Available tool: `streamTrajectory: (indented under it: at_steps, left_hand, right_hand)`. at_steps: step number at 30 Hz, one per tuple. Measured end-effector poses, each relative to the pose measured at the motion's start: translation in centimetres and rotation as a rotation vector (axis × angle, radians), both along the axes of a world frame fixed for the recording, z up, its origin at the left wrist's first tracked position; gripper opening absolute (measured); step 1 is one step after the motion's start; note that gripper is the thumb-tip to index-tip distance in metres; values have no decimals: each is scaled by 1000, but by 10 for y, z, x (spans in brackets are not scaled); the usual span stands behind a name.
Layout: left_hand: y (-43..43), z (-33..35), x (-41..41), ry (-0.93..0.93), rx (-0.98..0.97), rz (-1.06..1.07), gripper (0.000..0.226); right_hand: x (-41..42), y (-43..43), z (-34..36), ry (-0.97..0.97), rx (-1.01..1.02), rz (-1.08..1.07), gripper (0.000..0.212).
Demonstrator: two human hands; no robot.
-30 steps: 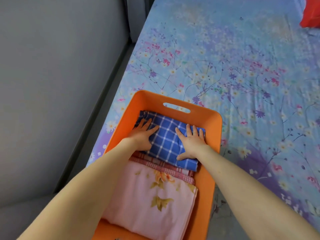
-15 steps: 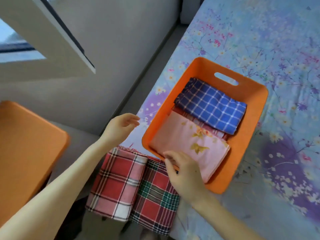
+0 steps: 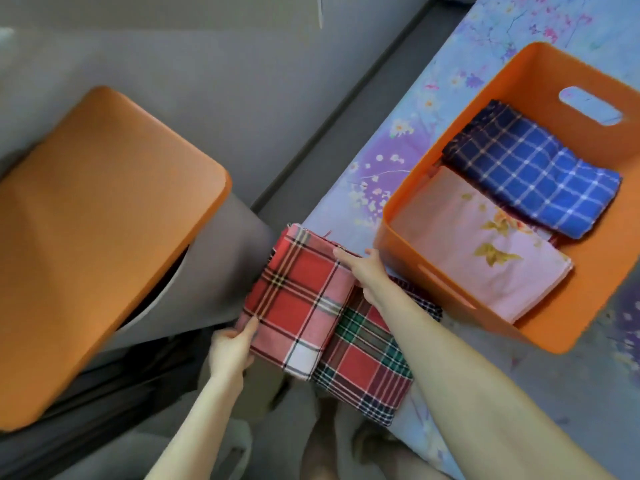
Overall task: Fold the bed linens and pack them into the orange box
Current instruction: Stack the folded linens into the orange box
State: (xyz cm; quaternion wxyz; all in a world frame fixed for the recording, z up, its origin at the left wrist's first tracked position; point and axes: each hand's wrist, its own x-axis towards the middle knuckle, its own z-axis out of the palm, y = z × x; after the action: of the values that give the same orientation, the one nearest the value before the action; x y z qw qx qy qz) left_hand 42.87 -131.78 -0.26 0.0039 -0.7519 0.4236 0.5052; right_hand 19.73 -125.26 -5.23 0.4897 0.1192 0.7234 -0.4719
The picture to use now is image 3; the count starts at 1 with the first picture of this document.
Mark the person's left hand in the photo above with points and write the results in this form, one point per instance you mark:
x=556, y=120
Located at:
x=232, y=357

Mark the person's right hand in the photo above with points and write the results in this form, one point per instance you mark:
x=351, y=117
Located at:
x=370, y=275

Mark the red white plaid cloth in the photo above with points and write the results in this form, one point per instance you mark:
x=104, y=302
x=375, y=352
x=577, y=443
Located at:
x=300, y=305

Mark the red green plaid cloth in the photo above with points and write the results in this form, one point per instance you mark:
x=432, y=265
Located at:
x=365, y=370

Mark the blue checked cloth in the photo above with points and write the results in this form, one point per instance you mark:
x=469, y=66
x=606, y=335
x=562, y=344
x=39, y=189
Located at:
x=530, y=165

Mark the orange plastic storage bin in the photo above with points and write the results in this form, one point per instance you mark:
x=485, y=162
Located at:
x=590, y=295

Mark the person's left forearm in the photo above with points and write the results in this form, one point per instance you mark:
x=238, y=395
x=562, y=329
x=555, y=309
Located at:
x=195, y=435

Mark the person's right forearm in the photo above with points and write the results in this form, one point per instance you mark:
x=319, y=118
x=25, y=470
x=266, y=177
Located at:
x=470, y=395

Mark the person's left leg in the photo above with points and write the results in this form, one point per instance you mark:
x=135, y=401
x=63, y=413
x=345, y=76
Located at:
x=320, y=450

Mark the person's leg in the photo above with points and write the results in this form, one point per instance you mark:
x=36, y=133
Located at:
x=320, y=450
x=400, y=460

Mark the person's right leg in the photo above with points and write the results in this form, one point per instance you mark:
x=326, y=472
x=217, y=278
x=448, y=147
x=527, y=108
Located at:
x=400, y=460

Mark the grey rolled mat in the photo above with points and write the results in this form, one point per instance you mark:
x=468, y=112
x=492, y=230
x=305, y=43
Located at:
x=215, y=275

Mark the blue floral patterned sheet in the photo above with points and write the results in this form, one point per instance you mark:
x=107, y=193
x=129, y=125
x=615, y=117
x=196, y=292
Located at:
x=400, y=155

